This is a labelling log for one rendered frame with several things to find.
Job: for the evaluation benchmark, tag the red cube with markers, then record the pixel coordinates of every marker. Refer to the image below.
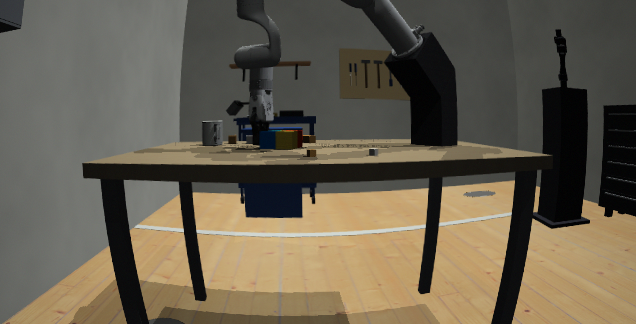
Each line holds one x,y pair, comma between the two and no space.
300,138

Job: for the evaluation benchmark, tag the yellow cube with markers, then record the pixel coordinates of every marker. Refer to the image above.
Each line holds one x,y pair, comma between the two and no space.
286,139

